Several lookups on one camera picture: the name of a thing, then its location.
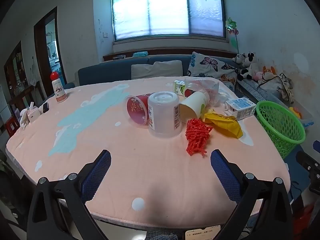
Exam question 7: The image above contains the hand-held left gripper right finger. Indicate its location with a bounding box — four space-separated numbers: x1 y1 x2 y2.
210 149 293 240

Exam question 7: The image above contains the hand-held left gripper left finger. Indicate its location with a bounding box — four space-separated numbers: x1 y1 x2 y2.
26 149 112 240

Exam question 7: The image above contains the green plastic basket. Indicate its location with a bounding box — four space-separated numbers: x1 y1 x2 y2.
255 101 306 159

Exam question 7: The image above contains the red plastic mesh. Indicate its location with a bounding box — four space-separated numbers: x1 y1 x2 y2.
185 118 213 157

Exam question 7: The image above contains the yellow snack wrapper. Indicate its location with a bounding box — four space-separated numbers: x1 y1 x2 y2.
204 111 243 139

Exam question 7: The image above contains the blue white drink carton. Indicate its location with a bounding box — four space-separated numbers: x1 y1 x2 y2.
225 98 257 121

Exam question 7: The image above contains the red printed plastic cup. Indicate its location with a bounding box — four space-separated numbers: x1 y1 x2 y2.
125 93 153 125

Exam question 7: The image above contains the white green paper cup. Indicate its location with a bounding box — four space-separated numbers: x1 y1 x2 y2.
179 91 210 124

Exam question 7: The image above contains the translucent plastic jar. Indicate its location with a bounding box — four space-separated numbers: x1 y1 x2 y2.
147 91 183 138

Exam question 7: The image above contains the clear plastic bag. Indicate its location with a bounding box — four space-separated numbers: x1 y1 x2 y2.
185 77 229 108

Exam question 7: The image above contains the green white drink carton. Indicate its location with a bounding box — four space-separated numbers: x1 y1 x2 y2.
173 79 193 97

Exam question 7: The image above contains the person's left forearm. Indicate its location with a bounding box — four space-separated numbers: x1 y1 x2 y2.
147 230 175 240

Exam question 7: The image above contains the clear plastic storage box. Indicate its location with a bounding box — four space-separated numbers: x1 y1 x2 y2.
262 90 314 128

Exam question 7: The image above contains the yellow duck toy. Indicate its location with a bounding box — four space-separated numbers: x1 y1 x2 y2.
289 107 302 119

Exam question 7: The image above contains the red plastic crate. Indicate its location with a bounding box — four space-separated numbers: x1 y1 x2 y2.
292 205 315 230

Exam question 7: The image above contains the white paper tag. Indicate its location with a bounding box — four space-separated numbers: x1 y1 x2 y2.
185 224 221 240

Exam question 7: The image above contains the patterned beige cloth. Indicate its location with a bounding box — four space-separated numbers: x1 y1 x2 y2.
277 74 294 103

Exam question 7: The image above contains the white fabric bag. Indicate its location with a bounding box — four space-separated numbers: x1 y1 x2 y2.
259 76 283 95

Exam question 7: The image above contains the white tissue box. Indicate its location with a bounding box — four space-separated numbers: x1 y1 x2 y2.
26 102 42 123

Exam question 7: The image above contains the black white patterned cushion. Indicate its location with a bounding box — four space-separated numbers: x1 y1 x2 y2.
237 80 268 103

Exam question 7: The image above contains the orange fox plush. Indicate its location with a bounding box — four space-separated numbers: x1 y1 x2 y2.
262 66 278 79

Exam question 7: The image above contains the white crumpled cloth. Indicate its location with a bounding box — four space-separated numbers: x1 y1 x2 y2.
19 109 31 130

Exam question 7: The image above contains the white bottle with red cap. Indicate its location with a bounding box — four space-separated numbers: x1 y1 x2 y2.
50 72 67 103

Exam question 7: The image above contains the red plastic stool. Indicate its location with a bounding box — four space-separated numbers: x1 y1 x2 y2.
5 119 20 137

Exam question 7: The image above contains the small butterfly print pillow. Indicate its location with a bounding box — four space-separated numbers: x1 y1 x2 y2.
219 74 238 92

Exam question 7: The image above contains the blue sofa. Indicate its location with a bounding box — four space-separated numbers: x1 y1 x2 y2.
62 55 275 100

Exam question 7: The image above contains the black white cow plush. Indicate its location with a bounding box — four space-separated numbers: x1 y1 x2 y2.
237 52 259 80

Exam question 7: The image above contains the large butterfly print pillow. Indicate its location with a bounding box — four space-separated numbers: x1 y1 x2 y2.
186 52 242 80

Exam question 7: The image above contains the white hanging cloth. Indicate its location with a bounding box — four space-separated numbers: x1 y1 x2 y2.
30 57 37 85

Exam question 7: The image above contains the beige pillow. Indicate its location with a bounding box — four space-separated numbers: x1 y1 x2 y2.
131 60 183 80

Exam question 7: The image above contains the dark wooden shelf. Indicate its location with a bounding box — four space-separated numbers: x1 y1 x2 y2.
4 41 38 110

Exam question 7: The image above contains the dark wooden doorway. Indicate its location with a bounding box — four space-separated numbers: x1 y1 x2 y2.
34 6 67 98

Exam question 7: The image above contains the colourful pinwheel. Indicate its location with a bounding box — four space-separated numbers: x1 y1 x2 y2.
225 17 239 48

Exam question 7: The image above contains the large window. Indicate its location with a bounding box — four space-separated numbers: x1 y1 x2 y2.
110 0 227 42

